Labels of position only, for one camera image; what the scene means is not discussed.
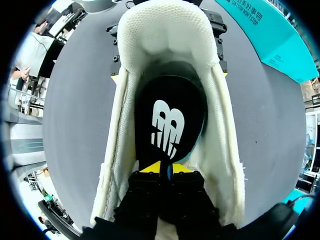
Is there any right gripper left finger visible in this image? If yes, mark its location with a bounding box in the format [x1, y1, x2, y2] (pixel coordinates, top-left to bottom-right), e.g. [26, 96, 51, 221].
[113, 160, 162, 240]

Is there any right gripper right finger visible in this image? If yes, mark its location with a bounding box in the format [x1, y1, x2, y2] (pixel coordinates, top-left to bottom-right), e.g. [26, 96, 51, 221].
[171, 163, 222, 240]

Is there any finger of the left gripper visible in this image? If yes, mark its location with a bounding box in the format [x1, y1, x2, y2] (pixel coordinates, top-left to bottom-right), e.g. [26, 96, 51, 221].
[205, 9, 229, 77]
[105, 23, 122, 84]

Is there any white shoe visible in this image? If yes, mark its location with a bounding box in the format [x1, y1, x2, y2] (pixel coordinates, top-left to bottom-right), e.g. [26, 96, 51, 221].
[89, 0, 246, 240]

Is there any black and blue insole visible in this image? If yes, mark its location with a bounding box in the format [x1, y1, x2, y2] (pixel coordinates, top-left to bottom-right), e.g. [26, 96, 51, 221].
[134, 74, 209, 181]

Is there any teal box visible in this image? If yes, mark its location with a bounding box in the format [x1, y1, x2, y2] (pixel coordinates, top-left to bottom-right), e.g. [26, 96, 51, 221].
[214, 0, 320, 85]

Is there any person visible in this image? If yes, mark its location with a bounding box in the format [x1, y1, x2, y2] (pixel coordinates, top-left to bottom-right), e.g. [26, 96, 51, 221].
[11, 21, 50, 86]

